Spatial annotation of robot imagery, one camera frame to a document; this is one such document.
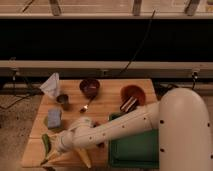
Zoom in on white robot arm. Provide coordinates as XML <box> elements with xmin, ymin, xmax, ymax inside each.
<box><xmin>46</xmin><ymin>88</ymin><xmax>213</xmax><ymax>171</ymax></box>

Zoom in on wooden table board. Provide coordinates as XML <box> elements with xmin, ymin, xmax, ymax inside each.
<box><xmin>21</xmin><ymin>79</ymin><xmax>157</xmax><ymax>168</ymax></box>

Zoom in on metal spoon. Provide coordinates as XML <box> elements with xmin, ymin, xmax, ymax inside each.
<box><xmin>79</xmin><ymin>97</ymin><xmax>95</xmax><ymax>113</ymax></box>

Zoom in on white crumpled cloth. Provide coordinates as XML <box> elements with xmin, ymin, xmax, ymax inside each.
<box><xmin>40</xmin><ymin>73</ymin><xmax>60</xmax><ymax>99</ymax></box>

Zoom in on black cable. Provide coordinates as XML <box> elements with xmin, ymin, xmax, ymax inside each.
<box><xmin>118</xmin><ymin>9</ymin><xmax>157</xmax><ymax>77</ymax></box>

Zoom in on green plastic tray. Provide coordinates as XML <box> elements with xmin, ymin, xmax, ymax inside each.
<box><xmin>108</xmin><ymin>112</ymin><xmax>160</xmax><ymax>169</ymax></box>

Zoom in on green chili pepper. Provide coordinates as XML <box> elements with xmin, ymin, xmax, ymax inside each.
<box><xmin>41</xmin><ymin>134</ymin><xmax>51</xmax><ymax>164</ymax></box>

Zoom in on orange bowl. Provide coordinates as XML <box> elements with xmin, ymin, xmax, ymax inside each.
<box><xmin>120</xmin><ymin>85</ymin><xmax>146</xmax><ymax>105</ymax></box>

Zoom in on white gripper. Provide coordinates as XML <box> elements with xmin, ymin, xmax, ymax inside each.
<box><xmin>43</xmin><ymin>131</ymin><xmax>74</xmax><ymax>164</ymax></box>

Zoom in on striped brown block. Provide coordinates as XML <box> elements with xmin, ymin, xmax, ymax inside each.
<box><xmin>120</xmin><ymin>96</ymin><xmax>138</xmax><ymax>112</ymax></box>

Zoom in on blue sponge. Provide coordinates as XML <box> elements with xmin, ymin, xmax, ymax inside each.
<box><xmin>47</xmin><ymin>108</ymin><xmax>61</xmax><ymax>129</ymax></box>

